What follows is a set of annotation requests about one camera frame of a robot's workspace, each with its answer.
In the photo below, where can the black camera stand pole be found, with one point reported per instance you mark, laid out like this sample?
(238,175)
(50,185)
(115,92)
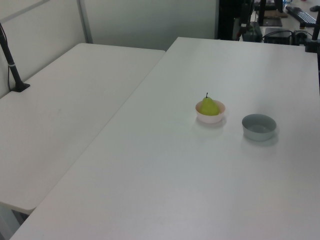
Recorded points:
(11,67)

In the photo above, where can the white side table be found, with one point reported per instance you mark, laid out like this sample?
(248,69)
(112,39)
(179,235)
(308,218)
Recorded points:
(75,112)

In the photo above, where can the grey bowl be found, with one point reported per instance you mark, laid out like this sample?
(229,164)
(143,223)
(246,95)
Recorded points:
(258,130)

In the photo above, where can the black monitor stand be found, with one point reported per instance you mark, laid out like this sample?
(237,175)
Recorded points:
(268,17)

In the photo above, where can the pink bowl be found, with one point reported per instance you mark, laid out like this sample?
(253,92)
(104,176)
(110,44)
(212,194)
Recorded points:
(210,119)

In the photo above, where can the black electronics box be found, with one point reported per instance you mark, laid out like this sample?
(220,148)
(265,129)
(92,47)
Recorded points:
(277,36)

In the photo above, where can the black computer mouse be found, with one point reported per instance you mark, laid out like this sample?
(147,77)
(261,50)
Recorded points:
(314,9)

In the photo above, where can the grey partition frame post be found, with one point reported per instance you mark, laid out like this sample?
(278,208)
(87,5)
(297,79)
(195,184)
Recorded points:
(85,22)

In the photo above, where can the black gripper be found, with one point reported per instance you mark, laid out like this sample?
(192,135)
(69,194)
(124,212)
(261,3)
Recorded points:
(245,13)

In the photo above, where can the black keyboard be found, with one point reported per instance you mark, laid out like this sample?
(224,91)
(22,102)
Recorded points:
(301,14)

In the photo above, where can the green pear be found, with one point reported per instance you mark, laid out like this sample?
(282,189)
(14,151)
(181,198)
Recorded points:
(209,107)

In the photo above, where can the black clamp stand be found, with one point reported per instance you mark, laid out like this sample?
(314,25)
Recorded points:
(313,37)

